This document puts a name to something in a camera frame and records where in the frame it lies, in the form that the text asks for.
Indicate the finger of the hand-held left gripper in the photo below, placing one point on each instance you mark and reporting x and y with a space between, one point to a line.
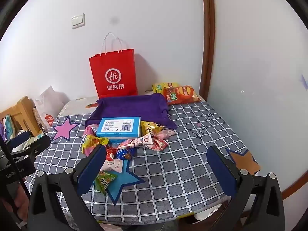
36 146
20 138

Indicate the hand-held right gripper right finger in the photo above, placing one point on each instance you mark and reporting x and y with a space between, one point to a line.
220 168

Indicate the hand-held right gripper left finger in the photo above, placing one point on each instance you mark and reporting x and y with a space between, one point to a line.
92 166

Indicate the blue cookie packet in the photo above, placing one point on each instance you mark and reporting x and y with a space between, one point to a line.
125 154

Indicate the yellow rice cracker packet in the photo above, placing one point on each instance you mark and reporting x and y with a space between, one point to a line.
150 127

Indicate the purple fabric basket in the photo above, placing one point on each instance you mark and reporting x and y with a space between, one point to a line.
130 105

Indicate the colourful cloth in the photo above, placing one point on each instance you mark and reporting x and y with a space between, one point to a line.
7 127

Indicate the pink white snack packet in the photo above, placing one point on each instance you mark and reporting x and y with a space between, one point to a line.
112 166

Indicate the yellow green snack packet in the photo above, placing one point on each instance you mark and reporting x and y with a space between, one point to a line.
93 144

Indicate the wooden chair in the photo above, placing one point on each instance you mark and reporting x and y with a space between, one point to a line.
22 110

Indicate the grey checked bed sheet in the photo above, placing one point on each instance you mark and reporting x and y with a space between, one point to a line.
180 173

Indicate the white plastic shopping bag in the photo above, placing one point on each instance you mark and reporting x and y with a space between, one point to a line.
48 105

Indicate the blue cardboard box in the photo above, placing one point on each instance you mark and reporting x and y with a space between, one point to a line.
118 125

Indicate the pink strawberry snack packet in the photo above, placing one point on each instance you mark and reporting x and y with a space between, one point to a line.
137 142

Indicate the light pink snack packet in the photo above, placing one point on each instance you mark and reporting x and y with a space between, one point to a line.
163 134

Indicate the orange potato chips bag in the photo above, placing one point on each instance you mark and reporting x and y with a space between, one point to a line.
182 95

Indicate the yellow potato chips bag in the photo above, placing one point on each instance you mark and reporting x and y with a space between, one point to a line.
160 86

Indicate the red paper shopping bag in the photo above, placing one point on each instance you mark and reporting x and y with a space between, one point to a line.
113 65

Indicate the brown wooden door frame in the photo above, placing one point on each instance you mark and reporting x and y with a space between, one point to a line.
208 41

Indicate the white wall light switch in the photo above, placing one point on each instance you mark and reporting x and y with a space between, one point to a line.
78 21

